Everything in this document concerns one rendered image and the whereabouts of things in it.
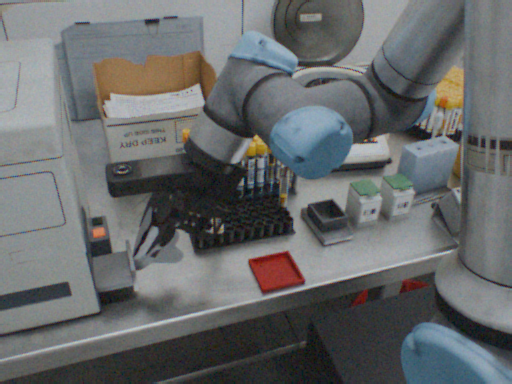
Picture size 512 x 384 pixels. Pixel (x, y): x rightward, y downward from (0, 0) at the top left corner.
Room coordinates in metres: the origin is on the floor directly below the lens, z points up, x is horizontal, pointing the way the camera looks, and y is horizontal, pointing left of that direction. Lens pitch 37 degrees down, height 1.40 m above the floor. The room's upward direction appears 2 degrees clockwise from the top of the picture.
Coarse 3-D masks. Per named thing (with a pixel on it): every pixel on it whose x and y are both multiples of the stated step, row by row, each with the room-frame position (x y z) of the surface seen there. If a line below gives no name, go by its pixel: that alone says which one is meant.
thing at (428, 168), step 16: (416, 144) 0.77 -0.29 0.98; (448, 144) 0.78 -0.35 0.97; (400, 160) 0.76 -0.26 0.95; (416, 160) 0.73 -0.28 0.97; (432, 160) 0.75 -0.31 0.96; (448, 160) 0.77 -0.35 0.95; (416, 176) 0.73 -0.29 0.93; (432, 176) 0.75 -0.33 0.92; (448, 176) 0.77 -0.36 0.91; (416, 192) 0.74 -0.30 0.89; (432, 192) 0.75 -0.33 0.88; (448, 192) 0.76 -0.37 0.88
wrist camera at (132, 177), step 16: (128, 160) 0.52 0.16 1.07; (144, 160) 0.52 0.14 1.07; (160, 160) 0.53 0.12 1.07; (176, 160) 0.53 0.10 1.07; (192, 160) 0.53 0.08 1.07; (112, 176) 0.48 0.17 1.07; (128, 176) 0.48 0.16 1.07; (144, 176) 0.49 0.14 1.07; (160, 176) 0.49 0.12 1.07; (176, 176) 0.50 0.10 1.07; (192, 176) 0.51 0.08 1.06; (112, 192) 0.47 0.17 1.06; (128, 192) 0.48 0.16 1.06; (144, 192) 0.48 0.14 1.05
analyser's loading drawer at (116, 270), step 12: (120, 252) 0.52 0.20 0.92; (96, 264) 0.49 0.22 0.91; (108, 264) 0.49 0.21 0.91; (120, 264) 0.49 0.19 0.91; (132, 264) 0.47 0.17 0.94; (96, 276) 0.47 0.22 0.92; (108, 276) 0.47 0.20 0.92; (120, 276) 0.47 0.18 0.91; (132, 276) 0.46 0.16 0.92; (108, 288) 0.45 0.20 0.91
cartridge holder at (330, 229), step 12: (312, 204) 0.66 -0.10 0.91; (324, 204) 0.67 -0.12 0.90; (336, 204) 0.66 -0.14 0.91; (312, 216) 0.64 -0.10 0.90; (324, 216) 0.66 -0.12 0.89; (336, 216) 0.66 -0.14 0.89; (348, 216) 0.63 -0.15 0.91; (312, 228) 0.63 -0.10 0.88; (324, 228) 0.61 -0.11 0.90; (336, 228) 0.62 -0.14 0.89; (348, 228) 0.63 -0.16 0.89; (324, 240) 0.60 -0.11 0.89; (336, 240) 0.60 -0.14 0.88
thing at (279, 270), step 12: (288, 252) 0.57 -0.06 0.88; (252, 264) 0.54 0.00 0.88; (264, 264) 0.55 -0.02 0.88; (276, 264) 0.55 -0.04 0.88; (288, 264) 0.55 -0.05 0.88; (264, 276) 0.52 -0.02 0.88; (276, 276) 0.52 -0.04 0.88; (288, 276) 0.52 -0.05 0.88; (300, 276) 0.52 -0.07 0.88; (264, 288) 0.49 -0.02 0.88; (276, 288) 0.49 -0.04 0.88
